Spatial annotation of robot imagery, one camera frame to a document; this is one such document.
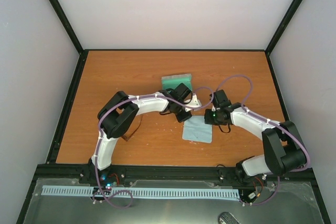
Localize light blue cleaning cloth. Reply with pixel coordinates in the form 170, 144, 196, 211
182, 115, 212, 144

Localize grey glasses case teal lining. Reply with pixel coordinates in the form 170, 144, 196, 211
159, 73, 193, 92

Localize brown sunglasses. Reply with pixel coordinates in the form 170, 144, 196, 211
121, 116, 143, 142

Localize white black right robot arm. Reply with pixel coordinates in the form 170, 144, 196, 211
204, 103, 310, 184

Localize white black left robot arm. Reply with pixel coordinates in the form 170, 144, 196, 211
90, 85, 199, 184

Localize black oval foot pedal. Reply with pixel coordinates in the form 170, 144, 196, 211
218, 212, 240, 224

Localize metal base plate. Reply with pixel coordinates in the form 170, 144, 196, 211
24, 179, 323, 223

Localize black aluminium frame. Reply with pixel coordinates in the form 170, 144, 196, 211
15, 0, 336, 224

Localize light blue slotted cable duct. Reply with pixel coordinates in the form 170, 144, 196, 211
41, 185, 240, 201

